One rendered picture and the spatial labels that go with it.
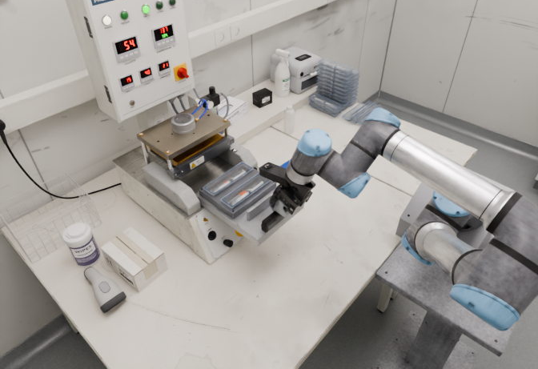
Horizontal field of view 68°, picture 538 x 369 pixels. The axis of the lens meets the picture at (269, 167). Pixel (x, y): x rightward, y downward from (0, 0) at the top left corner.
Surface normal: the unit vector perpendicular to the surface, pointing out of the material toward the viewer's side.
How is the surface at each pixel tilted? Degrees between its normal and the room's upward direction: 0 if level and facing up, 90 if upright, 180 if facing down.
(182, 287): 0
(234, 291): 0
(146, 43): 90
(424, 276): 0
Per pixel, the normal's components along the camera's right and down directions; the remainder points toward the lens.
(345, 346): 0.00, -0.77
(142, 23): 0.74, 0.42
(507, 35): -0.67, 0.47
